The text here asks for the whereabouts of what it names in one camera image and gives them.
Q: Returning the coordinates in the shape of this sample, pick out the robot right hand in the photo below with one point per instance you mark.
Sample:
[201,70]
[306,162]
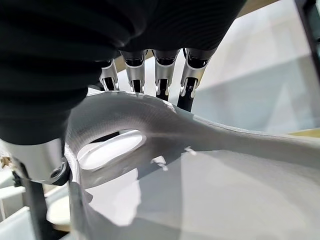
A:
[50,50]

